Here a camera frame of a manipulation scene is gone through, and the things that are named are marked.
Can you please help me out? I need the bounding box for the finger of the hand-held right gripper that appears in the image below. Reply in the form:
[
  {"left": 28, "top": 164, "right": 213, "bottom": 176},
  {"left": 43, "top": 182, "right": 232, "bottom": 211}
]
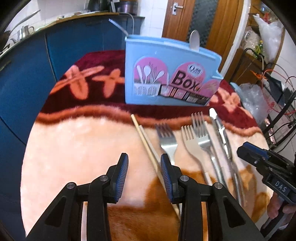
[
  {"left": 242, "top": 142, "right": 271, "bottom": 161},
  {"left": 236, "top": 148, "right": 266, "bottom": 173}
]

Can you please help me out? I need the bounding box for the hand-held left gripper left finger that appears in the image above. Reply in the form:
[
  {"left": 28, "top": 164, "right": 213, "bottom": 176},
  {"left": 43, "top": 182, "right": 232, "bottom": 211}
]
[{"left": 25, "top": 152, "right": 129, "bottom": 241}]

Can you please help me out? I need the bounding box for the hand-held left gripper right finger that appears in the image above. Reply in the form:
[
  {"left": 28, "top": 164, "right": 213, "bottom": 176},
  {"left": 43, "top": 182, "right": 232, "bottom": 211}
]
[{"left": 160, "top": 153, "right": 265, "bottom": 241}]

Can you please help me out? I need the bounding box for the broad steel fork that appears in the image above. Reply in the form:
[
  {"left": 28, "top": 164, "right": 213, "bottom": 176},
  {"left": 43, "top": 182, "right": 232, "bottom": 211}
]
[{"left": 155, "top": 123, "right": 179, "bottom": 166}]

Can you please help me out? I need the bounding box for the wooden chopstick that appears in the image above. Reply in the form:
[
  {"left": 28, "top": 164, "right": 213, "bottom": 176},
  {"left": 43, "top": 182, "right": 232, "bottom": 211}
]
[
  {"left": 131, "top": 114, "right": 182, "bottom": 219},
  {"left": 139, "top": 125, "right": 162, "bottom": 169}
]

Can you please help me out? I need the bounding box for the white plastic fork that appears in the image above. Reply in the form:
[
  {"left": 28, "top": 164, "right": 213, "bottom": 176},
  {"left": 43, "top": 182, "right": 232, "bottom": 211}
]
[{"left": 181, "top": 125, "right": 212, "bottom": 186}]

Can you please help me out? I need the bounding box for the shiny steel fork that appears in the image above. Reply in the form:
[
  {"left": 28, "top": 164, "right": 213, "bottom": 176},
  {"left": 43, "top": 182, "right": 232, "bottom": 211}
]
[{"left": 191, "top": 112, "right": 228, "bottom": 189}]

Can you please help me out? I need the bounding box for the light blue utensil box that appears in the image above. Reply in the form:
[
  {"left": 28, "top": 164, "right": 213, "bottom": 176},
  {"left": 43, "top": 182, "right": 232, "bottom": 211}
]
[{"left": 124, "top": 35, "right": 224, "bottom": 107}]

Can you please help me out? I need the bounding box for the person's right hand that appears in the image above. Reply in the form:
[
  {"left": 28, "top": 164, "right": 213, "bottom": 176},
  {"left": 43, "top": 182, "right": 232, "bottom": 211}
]
[{"left": 267, "top": 193, "right": 296, "bottom": 219}]

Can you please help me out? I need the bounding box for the red and peach printed blanket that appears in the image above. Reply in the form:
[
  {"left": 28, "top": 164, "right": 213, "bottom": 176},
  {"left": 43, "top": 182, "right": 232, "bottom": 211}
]
[{"left": 21, "top": 50, "right": 273, "bottom": 241}]

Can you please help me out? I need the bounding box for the black metal rack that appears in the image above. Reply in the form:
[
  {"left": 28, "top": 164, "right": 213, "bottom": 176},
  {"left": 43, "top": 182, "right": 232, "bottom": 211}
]
[{"left": 238, "top": 47, "right": 296, "bottom": 149}]

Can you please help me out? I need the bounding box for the clear plastic bag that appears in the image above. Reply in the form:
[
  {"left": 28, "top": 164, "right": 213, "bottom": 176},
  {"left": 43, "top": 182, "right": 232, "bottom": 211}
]
[{"left": 239, "top": 83, "right": 273, "bottom": 121}]

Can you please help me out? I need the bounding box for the light blue lid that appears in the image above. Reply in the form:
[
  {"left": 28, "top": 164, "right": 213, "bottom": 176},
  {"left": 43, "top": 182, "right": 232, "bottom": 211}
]
[{"left": 230, "top": 82, "right": 243, "bottom": 99}]

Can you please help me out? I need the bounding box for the white plastic bag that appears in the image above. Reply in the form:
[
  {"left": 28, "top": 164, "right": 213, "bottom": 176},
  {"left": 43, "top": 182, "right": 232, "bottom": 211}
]
[{"left": 253, "top": 13, "right": 286, "bottom": 62}]

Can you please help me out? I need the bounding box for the grey spoon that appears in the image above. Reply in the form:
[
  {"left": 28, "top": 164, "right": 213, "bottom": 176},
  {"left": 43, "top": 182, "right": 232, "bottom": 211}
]
[{"left": 189, "top": 30, "right": 201, "bottom": 51}]

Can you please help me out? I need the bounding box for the blue cabinet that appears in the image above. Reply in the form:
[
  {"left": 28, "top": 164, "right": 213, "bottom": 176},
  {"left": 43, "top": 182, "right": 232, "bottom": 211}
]
[{"left": 0, "top": 16, "right": 146, "bottom": 232}]

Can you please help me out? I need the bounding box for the wooden door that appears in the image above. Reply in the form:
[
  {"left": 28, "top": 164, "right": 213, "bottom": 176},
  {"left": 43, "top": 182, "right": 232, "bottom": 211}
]
[{"left": 162, "top": 0, "right": 244, "bottom": 84}]

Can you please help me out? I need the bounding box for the dark cooking pot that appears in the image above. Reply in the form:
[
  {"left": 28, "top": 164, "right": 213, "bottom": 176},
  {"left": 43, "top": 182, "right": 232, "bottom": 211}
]
[{"left": 117, "top": 0, "right": 137, "bottom": 14}]

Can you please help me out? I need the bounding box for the dark kitchen appliance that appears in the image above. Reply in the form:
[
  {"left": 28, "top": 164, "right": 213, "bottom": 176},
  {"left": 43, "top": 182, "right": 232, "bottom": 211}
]
[{"left": 87, "top": 0, "right": 109, "bottom": 12}]

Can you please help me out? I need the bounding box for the steel teapot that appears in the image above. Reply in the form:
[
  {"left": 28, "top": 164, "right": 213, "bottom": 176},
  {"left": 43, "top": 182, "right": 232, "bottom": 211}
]
[{"left": 10, "top": 25, "right": 35, "bottom": 43}]

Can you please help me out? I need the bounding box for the red cable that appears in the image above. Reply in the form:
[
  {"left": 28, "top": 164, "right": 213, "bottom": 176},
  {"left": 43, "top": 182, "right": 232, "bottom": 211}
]
[{"left": 252, "top": 65, "right": 296, "bottom": 116}]

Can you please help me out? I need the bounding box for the metal utensil handle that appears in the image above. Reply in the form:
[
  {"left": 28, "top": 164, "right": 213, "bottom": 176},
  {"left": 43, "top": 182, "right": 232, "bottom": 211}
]
[{"left": 108, "top": 19, "right": 129, "bottom": 37}]

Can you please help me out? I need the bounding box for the white cable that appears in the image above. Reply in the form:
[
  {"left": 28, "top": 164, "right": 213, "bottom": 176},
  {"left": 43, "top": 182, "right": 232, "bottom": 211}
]
[{"left": 126, "top": 13, "right": 136, "bottom": 35}]

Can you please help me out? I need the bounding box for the silver door handle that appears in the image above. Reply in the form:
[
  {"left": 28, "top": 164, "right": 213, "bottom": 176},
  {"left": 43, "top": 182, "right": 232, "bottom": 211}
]
[{"left": 172, "top": 2, "right": 184, "bottom": 16}]

